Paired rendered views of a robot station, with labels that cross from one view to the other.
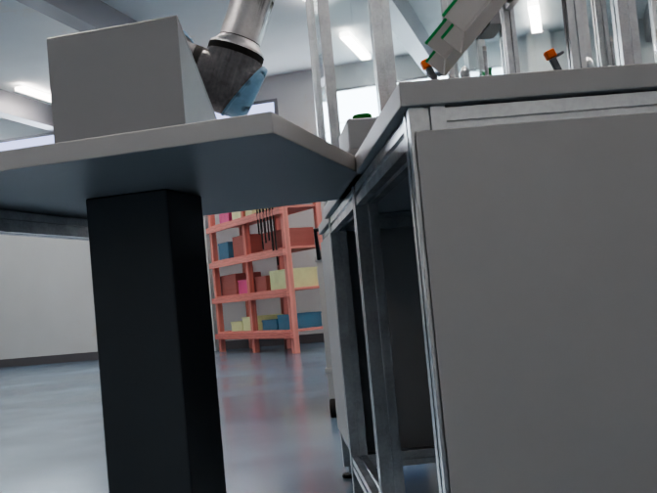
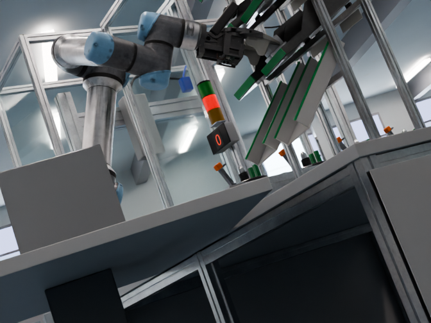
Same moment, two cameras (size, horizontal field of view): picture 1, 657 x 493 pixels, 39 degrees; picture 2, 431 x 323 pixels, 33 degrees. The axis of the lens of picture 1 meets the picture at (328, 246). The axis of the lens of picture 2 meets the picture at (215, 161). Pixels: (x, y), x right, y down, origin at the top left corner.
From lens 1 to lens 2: 0.87 m
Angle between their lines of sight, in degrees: 31
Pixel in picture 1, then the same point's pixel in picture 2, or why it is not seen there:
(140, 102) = (85, 207)
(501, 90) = (399, 142)
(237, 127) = (248, 190)
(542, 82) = (414, 136)
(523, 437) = not seen: outside the picture
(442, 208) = (396, 211)
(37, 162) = (108, 240)
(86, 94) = (39, 209)
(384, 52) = not seen: hidden behind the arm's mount
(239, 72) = not seen: hidden behind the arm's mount
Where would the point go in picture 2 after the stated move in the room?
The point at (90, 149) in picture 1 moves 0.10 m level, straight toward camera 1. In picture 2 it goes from (147, 222) to (177, 204)
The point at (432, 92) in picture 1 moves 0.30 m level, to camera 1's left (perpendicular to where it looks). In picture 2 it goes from (370, 147) to (249, 178)
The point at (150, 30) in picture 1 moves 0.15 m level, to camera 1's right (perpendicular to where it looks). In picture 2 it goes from (81, 156) to (138, 145)
